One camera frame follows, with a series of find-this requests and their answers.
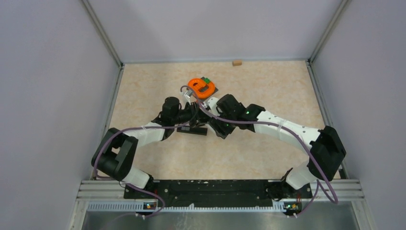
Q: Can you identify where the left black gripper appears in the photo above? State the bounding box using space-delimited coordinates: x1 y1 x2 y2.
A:
172 102 211 128

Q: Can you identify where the black remote control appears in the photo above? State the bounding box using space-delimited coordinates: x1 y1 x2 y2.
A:
177 126 208 136

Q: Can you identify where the white remote control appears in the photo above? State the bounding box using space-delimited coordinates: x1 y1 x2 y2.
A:
199 106 211 119

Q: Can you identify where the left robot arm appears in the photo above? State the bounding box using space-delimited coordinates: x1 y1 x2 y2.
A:
91 97 210 198

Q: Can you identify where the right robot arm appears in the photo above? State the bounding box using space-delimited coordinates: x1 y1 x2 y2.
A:
204 94 347 197

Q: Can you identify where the small wooden block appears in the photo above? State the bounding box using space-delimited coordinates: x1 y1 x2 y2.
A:
232 60 243 67

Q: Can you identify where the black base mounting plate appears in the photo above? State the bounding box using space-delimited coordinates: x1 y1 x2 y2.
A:
124 179 313 209

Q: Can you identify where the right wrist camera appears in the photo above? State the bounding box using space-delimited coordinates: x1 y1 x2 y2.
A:
205 97 220 116

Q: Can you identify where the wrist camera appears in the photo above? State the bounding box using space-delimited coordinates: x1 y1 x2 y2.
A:
205 97 220 116
180 89 193 103

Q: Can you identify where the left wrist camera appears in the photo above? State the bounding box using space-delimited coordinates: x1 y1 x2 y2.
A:
180 89 193 103

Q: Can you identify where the orange plastic ring toy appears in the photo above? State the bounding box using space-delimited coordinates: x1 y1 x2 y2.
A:
187 78 206 99

